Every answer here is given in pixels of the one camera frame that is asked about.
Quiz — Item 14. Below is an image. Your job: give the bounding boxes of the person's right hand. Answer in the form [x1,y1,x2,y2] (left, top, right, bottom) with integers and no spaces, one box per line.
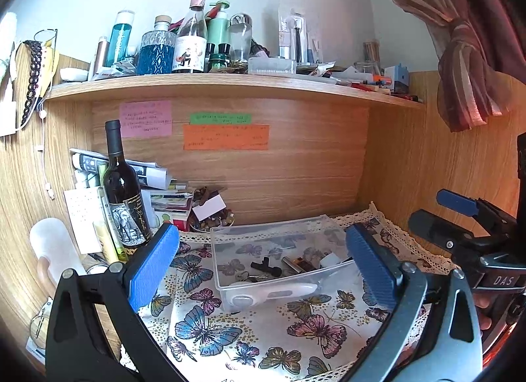
[474,294,493,332]

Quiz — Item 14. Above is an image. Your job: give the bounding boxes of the toothbrush blister pack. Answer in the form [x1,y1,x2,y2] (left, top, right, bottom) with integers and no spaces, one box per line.
[277,7,322,64]

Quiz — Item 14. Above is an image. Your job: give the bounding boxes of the butterfly print tablecloth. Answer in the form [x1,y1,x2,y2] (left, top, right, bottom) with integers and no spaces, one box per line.
[118,201,466,382]

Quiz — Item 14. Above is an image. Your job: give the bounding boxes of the clear plastic box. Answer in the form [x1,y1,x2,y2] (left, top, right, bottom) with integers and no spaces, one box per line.
[210,214,363,313]

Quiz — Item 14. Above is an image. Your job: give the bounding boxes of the key ring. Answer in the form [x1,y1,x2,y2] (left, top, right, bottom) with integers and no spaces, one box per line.
[236,271,268,284]

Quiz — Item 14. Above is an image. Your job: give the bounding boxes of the white thermometer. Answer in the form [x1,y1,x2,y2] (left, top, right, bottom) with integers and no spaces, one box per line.
[227,282,320,310]

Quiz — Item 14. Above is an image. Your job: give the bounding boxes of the clear labelled glass bottle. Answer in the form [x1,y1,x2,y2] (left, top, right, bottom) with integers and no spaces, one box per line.
[172,0,208,75]

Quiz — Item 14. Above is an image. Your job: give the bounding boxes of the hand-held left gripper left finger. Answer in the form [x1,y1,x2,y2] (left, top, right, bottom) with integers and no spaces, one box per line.
[44,223,186,382]

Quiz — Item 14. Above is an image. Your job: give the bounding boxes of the green sticky note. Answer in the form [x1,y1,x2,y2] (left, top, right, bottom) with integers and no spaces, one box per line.
[190,112,252,125]

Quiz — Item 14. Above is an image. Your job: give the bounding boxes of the pile of pens and stationery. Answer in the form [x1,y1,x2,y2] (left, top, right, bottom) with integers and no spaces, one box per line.
[296,62,424,103]

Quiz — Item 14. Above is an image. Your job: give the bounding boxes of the white fluffy cloth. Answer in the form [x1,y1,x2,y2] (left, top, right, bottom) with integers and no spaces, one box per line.
[0,12,19,84]

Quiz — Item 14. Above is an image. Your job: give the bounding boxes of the bowl of brown beads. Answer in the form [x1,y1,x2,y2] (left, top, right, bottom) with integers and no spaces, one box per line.
[189,187,236,233]

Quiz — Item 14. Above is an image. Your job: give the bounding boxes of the dark ink bottle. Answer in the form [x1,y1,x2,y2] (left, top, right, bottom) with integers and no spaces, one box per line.
[205,43,231,73]

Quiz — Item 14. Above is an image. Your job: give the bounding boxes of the black beaded strap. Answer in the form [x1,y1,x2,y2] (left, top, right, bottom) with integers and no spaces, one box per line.
[20,40,44,128]

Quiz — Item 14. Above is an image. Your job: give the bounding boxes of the wooden shelf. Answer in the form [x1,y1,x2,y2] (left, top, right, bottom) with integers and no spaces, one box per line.
[43,73,426,111]

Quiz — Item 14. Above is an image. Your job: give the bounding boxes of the stack of books and magazines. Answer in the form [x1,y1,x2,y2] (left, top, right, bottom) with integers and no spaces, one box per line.
[69,148,195,235]

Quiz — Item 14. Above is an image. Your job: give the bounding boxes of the empty glass jar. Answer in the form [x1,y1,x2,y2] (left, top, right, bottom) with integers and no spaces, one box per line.
[354,60,381,77]

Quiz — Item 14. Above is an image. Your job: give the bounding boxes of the white paper card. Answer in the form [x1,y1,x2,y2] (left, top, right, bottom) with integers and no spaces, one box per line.
[192,195,228,221]

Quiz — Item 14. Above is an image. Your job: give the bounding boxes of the brown striped curtain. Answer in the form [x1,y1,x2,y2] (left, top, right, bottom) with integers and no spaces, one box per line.
[362,0,526,133]

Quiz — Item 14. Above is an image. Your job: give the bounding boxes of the teal tall bottle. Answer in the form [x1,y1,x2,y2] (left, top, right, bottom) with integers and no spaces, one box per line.
[106,10,136,69]

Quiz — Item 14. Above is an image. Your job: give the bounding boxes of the white calendar card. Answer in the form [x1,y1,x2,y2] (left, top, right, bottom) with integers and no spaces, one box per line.
[63,187,104,255]

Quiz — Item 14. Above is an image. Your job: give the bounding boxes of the glass jar of sticks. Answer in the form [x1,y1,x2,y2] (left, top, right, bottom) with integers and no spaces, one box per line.
[364,40,382,64]

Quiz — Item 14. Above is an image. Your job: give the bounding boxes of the silver tube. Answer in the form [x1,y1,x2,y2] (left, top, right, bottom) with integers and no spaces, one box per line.
[92,36,108,79]

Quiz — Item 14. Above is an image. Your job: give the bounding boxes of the white cup with pink handle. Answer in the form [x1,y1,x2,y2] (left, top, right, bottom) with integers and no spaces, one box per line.
[29,218,87,297]

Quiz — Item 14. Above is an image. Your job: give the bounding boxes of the yellow tube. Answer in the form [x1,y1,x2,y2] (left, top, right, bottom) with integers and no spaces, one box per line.
[92,221,120,264]

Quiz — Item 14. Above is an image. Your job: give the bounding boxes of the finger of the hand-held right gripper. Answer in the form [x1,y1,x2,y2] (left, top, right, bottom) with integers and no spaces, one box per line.
[408,209,511,275]
[436,188,517,240]

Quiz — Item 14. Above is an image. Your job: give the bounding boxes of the orange sticky note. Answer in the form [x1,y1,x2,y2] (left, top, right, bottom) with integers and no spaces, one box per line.
[183,123,271,152]

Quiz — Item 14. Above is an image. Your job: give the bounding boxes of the clear plastic lidded case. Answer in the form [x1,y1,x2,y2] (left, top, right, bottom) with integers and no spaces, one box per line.
[247,57,298,76]

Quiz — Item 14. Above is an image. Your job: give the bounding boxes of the wire-frame glasses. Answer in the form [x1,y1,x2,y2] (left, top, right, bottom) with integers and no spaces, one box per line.
[28,303,55,350]

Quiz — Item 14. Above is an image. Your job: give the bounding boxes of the dark wine bottle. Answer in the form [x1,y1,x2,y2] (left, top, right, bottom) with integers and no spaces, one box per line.
[103,120,154,262]

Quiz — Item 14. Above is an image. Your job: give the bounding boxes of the blue diamond-pattern glass bottle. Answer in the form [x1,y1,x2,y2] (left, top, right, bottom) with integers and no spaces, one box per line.
[136,15,178,76]

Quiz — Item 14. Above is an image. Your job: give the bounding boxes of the green pump bottle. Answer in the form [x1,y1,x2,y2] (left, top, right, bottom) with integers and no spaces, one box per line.
[205,0,231,58]

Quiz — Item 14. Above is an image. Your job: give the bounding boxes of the white flat case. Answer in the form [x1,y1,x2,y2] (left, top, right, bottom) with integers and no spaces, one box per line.
[60,67,89,82]

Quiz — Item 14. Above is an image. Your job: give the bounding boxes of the black plastic fitting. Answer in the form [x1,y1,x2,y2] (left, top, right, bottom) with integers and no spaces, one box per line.
[251,256,283,278]

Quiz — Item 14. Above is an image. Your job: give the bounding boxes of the white charging cable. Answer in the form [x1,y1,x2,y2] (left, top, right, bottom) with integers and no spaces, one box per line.
[38,110,57,200]

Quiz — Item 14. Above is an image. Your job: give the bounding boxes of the pink sticky note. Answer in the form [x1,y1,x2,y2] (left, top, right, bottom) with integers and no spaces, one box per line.
[119,100,173,138]

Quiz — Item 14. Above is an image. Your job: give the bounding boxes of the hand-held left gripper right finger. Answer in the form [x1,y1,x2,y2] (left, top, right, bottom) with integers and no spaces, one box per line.
[341,223,483,382]

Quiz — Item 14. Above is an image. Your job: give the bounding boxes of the blue grey pencil sharpener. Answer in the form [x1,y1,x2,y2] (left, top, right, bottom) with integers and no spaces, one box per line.
[385,63,411,94]

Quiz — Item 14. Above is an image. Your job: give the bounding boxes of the dark brown shiny tube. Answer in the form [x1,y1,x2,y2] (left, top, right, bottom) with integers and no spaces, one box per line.
[283,256,322,274]

